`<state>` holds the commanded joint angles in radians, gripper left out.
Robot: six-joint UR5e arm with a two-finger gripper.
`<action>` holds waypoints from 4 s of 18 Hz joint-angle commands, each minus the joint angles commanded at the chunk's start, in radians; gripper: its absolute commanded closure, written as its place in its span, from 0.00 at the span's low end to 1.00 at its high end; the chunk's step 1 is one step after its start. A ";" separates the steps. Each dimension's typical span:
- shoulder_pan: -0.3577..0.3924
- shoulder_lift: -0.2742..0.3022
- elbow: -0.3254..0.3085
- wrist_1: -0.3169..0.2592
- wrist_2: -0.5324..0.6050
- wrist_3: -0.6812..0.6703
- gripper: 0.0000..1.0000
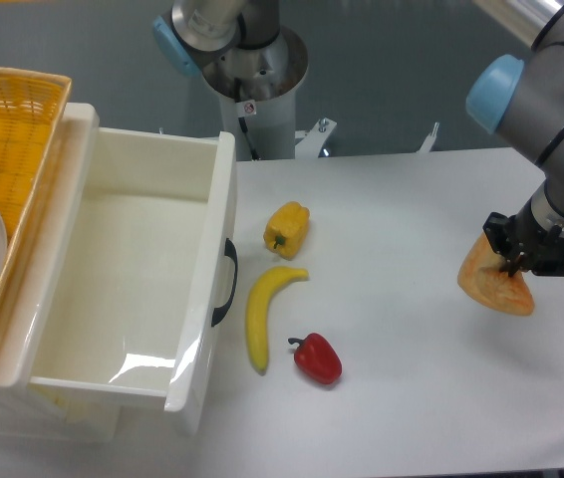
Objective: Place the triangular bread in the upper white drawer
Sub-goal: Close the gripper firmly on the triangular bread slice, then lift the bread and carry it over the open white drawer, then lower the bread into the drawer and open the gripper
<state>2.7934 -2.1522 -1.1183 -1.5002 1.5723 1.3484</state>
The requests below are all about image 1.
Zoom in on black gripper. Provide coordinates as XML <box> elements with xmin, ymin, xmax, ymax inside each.
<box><xmin>483</xmin><ymin>198</ymin><xmax>564</xmax><ymax>277</ymax></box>

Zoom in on orange triangle bread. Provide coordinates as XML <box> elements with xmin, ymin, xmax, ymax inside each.
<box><xmin>457</xmin><ymin>233</ymin><xmax>535</xmax><ymax>316</ymax></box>

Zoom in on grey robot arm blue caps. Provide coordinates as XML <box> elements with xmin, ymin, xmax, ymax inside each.
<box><xmin>152</xmin><ymin>1</ymin><xmax>564</xmax><ymax>277</ymax></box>

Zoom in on white upper drawer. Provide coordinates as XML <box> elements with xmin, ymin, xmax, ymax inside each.
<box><xmin>30</xmin><ymin>128</ymin><xmax>236</xmax><ymax>435</ymax></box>

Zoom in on white drawer cabinet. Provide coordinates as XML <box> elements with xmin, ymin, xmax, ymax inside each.
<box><xmin>0</xmin><ymin>103</ymin><xmax>119</xmax><ymax>441</ymax></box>

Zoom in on red bell pepper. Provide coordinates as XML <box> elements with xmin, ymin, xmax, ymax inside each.
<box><xmin>287</xmin><ymin>333</ymin><xmax>343</xmax><ymax>385</ymax></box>

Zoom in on yellow bell pepper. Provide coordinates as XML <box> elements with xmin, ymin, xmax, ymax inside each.
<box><xmin>263</xmin><ymin>201</ymin><xmax>310</xmax><ymax>260</ymax></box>

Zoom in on yellow banana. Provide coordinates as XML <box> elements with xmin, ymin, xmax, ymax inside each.
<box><xmin>245</xmin><ymin>266</ymin><xmax>309</xmax><ymax>374</ymax></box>

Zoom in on yellow woven basket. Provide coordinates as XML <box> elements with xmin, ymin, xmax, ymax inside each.
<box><xmin>0</xmin><ymin>67</ymin><xmax>72</xmax><ymax>306</ymax></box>

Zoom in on white metal bracket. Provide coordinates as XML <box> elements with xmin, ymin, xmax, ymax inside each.
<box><xmin>418</xmin><ymin>121</ymin><xmax>440</xmax><ymax>153</ymax></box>

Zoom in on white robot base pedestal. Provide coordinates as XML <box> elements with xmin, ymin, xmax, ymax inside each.
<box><xmin>202</xmin><ymin>27</ymin><xmax>337</xmax><ymax>161</ymax></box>

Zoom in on black drawer handle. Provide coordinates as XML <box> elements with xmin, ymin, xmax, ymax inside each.
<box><xmin>211</xmin><ymin>238</ymin><xmax>239</xmax><ymax>328</ymax></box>

